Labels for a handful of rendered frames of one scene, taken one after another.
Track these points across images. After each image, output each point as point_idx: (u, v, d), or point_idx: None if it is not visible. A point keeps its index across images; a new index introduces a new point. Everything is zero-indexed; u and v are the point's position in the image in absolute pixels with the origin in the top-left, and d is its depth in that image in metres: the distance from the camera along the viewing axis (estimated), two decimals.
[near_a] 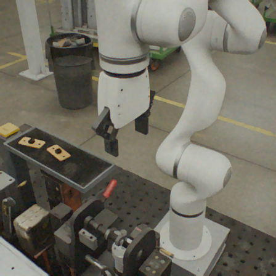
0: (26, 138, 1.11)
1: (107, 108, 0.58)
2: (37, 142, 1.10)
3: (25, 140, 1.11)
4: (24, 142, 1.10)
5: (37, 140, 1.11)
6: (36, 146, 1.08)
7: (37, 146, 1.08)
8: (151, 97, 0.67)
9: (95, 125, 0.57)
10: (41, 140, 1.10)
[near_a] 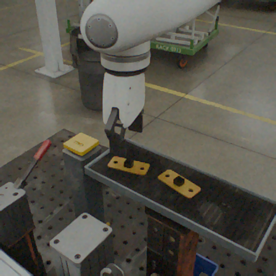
0: (117, 159, 0.72)
1: (116, 109, 0.57)
2: (138, 164, 0.70)
3: (117, 161, 0.71)
4: (117, 164, 0.70)
5: (136, 162, 0.71)
6: (138, 172, 0.68)
7: (140, 172, 0.68)
8: None
9: (108, 127, 0.56)
10: (143, 162, 0.71)
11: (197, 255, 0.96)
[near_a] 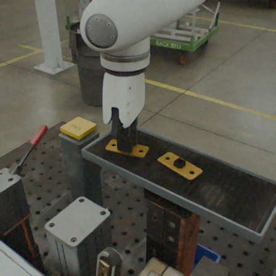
0: (115, 142, 0.69)
1: (116, 112, 0.58)
2: (137, 146, 0.68)
3: (115, 144, 0.69)
4: (115, 146, 0.68)
5: (135, 145, 0.68)
6: (137, 155, 0.66)
7: (138, 154, 0.66)
8: None
9: (113, 132, 0.59)
10: (142, 145, 0.68)
11: (198, 245, 0.93)
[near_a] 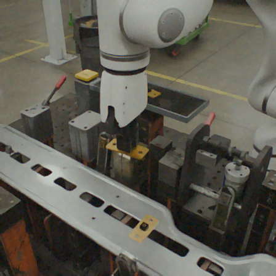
0: None
1: (113, 111, 0.58)
2: (137, 148, 0.68)
3: (116, 143, 0.69)
4: (116, 146, 0.68)
5: (135, 146, 0.68)
6: (135, 156, 0.65)
7: (137, 155, 0.65)
8: None
9: (109, 130, 0.59)
10: (142, 146, 0.68)
11: None
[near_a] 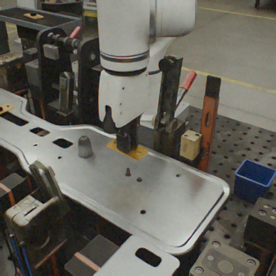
0: None
1: (110, 110, 0.59)
2: (137, 148, 0.68)
3: None
4: (116, 145, 0.68)
5: (135, 146, 0.68)
6: (133, 156, 0.65)
7: (135, 156, 0.65)
8: None
9: (106, 130, 0.60)
10: (142, 148, 0.68)
11: None
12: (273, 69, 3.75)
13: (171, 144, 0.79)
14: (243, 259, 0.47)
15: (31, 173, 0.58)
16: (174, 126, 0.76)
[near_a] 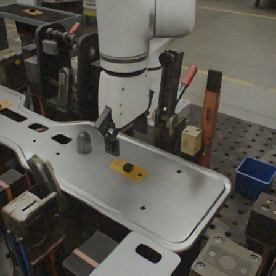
0: (119, 162, 0.72)
1: (108, 108, 0.58)
2: (137, 169, 0.70)
3: (119, 163, 0.72)
4: (117, 166, 0.71)
5: (136, 167, 0.71)
6: (134, 178, 0.68)
7: (135, 177, 0.68)
8: (150, 97, 0.67)
9: (97, 125, 0.57)
10: (143, 169, 0.70)
11: None
12: (274, 68, 3.74)
13: (172, 140, 0.78)
14: (245, 254, 0.46)
15: (29, 168, 0.57)
16: (175, 122, 0.75)
